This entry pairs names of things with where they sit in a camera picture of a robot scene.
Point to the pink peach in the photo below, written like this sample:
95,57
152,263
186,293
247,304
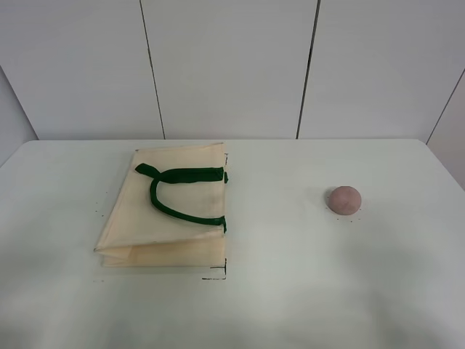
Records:
344,200

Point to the cream linen bag green handles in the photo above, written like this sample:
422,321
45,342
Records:
163,224

